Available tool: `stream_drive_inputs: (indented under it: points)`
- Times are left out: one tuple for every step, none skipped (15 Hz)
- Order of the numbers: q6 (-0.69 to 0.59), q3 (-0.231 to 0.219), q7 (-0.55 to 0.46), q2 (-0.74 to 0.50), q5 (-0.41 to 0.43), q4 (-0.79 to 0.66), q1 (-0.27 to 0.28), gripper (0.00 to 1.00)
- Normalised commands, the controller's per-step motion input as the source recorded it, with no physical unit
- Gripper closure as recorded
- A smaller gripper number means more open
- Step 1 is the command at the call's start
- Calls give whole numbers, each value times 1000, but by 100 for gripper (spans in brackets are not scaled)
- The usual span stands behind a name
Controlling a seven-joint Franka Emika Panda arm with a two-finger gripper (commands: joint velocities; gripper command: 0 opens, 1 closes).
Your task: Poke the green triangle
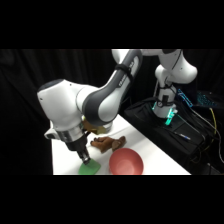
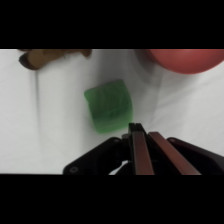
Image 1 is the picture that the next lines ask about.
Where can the brown plush toy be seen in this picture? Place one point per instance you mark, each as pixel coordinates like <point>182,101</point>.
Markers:
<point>107,143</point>

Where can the black robot stand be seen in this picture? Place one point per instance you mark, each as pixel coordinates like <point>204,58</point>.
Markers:
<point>160,133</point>

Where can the blue lit panel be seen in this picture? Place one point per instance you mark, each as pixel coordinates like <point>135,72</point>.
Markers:
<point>184,96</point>

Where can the red bowl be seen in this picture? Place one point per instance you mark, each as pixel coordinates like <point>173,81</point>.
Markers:
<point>126,162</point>

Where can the blue lit keyboard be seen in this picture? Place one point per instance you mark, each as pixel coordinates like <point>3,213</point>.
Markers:
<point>205,99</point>

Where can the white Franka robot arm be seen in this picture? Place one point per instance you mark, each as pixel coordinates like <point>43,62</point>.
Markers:
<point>100,100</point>

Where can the yellow brown wrist mount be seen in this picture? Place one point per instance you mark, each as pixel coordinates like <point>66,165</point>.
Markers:
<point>89,126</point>

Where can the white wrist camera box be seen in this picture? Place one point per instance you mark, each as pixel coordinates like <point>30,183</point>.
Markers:
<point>50,134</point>

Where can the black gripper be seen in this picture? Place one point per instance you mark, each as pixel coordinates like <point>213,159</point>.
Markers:
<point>76,145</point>

